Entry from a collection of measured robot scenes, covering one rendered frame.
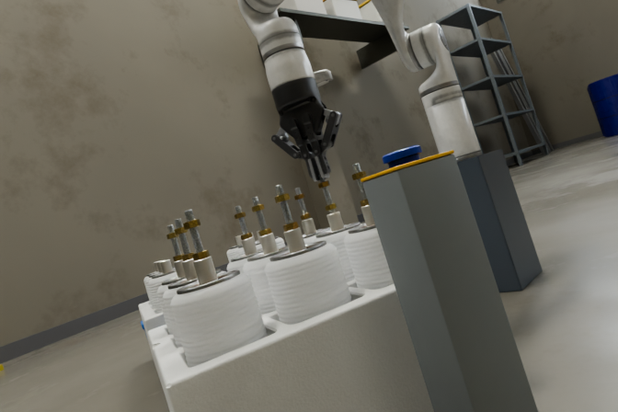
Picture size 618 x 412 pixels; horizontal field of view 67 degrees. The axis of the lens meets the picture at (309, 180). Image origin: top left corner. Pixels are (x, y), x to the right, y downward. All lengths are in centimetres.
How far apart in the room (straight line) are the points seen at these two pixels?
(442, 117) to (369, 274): 58
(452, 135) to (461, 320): 70
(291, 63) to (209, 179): 288
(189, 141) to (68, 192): 95
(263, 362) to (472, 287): 22
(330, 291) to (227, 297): 12
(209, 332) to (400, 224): 24
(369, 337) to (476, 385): 14
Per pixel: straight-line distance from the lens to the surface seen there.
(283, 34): 77
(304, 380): 53
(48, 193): 312
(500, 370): 49
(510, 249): 109
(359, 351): 56
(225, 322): 53
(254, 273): 68
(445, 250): 45
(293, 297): 56
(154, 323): 105
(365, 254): 61
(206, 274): 56
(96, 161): 326
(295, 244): 59
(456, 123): 111
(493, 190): 108
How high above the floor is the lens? 30
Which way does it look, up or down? 3 degrees up
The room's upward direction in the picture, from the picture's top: 17 degrees counter-clockwise
